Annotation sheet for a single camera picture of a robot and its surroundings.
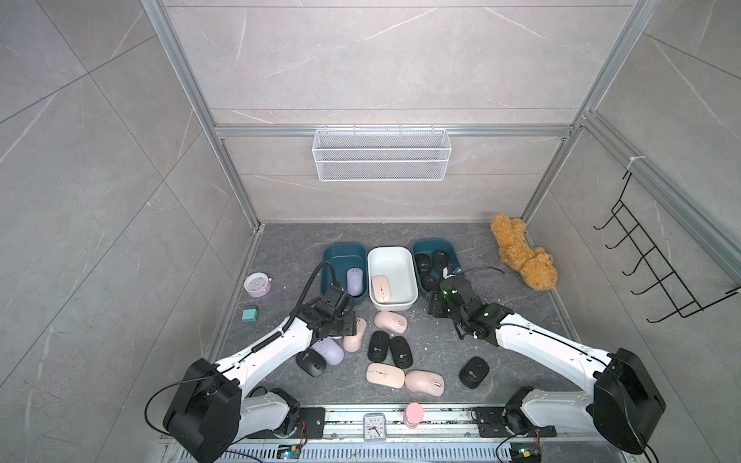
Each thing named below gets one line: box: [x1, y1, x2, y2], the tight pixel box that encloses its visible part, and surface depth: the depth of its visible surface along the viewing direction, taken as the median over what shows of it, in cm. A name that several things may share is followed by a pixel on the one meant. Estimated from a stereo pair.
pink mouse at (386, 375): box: [365, 362, 406, 389], surface depth 81 cm
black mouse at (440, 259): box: [433, 249, 449, 272], surface depth 108 cm
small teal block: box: [242, 308, 259, 324], surface depth 94 cm
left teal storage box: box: [321, 242, 368, 305], surface depth 104 cm
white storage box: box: [366, 245, 419, 312], surface depth 103 cm
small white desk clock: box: [362, 412, 387, 443], surface depth 73 cm
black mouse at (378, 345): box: [367, 329, 390, 363], surface depth 87 cm
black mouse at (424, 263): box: [415, 253, 432, 275], surface depth 106 cm
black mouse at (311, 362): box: [295, 348, 327, 379], surface depth 83 cm
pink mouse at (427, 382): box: [404, 369, 445, 398], surface depth 80 cm
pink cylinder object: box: [403, 402, 425, 430], surface depth 69 cm
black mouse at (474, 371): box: [459, 355, 491, 389], surface depth 81 cm
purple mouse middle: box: [310, 336, 345, 366], surface depth 85 cm
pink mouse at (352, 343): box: [342, 317, 368, 353], surface depth 87 cm
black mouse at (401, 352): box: [389, 335, 413, 370], surface depth 85 cm
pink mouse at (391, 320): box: [373, 310, 409, 334], surface depth 91 cm
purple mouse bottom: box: [346, 267, 364, 298], surface depth 101 cm
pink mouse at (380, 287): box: [371, 274, 391, 304], surface depth 99 cm
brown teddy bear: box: [490, 213, 559, 291], surface depth 99 cm
